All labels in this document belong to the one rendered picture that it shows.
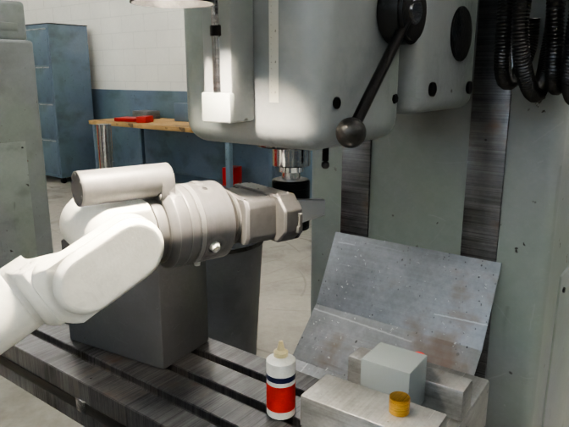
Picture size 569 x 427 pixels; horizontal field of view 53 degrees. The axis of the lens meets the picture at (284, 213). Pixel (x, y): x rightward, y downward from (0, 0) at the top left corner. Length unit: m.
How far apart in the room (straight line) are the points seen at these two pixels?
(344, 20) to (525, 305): 0.60
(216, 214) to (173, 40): 6.51
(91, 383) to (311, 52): 0.62
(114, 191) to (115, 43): 7.36
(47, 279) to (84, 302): 0.04
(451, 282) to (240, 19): 0.61
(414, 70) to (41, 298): 0.48
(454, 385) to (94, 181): 0.46
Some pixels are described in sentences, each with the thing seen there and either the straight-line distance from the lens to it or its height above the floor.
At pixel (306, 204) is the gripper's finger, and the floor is 1.24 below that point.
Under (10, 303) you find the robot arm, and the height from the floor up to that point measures 1.19.
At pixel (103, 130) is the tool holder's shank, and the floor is 1.30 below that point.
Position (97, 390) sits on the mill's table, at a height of 0.93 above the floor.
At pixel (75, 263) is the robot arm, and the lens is 0.53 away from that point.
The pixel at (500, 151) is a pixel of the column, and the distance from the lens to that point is 0.97.
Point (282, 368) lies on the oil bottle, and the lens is 0.79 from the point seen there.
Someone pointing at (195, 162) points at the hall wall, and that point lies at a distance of 6.91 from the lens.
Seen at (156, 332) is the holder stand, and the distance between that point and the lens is 0.94.
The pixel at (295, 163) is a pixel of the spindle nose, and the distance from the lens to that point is 0.68.
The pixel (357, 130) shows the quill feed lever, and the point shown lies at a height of 1.34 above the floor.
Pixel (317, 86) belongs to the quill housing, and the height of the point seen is 1.38.
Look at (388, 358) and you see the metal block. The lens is 0.69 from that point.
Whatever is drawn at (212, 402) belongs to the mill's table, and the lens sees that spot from 0.87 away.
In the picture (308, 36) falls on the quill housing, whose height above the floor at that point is 1.42.
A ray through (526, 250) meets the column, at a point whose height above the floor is 1.12.
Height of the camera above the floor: 1.39
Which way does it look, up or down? 14 degrees down
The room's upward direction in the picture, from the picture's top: straight up
